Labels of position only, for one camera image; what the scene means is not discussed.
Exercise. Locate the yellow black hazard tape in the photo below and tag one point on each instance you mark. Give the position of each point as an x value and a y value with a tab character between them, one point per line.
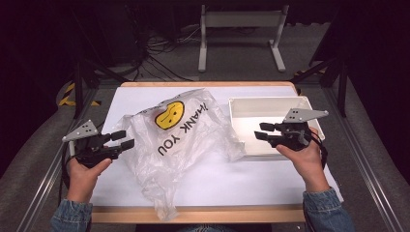
64	100

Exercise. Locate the white table sheet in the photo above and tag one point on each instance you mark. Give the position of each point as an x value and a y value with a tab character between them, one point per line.
219	180

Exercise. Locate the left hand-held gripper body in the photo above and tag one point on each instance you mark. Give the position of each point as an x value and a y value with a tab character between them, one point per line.
93	151

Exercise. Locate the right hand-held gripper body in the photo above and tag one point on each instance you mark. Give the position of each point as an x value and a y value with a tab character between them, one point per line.
295	133

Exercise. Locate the person's left hand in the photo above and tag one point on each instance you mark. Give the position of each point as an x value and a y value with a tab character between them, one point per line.
85	175

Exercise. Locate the aluminium floor rail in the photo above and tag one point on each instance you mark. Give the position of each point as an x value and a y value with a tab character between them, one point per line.
364	167
45	187

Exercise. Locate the person's legs in jeans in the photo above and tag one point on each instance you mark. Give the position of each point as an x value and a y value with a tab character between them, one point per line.
206	229

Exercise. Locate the black tripod stand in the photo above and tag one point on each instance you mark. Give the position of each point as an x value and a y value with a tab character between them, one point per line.
78	83

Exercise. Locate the person's right hand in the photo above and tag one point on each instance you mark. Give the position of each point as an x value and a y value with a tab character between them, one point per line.
306	162

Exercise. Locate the black metal stand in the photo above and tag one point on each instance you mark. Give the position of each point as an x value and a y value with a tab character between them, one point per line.
342	87

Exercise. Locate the white metal stand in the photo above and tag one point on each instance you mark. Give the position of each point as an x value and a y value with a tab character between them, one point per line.
240	19

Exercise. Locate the clear plastic bag yellow face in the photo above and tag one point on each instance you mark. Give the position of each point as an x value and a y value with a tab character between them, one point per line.
180	135

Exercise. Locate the white rectangular tray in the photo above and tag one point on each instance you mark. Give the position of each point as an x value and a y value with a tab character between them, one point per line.
257	116

